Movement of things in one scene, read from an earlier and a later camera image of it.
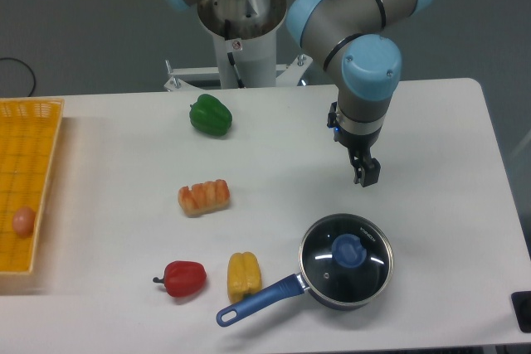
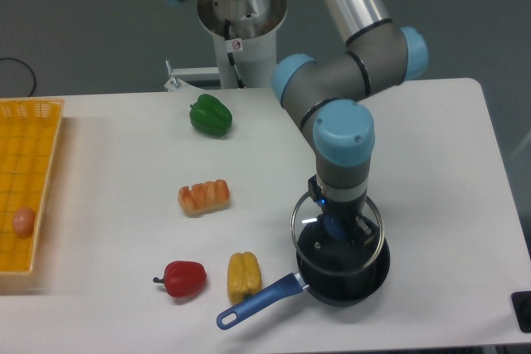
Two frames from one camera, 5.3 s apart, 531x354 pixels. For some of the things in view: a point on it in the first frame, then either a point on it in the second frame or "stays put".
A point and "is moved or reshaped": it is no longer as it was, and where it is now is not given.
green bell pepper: (209, 115) stays put
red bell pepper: (183, 278) stays put
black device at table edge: (521, 302) stays put
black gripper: (360, 146) to (366, 232)
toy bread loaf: (203, 198) stays put
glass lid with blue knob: (346, 258) is moved or reshaped
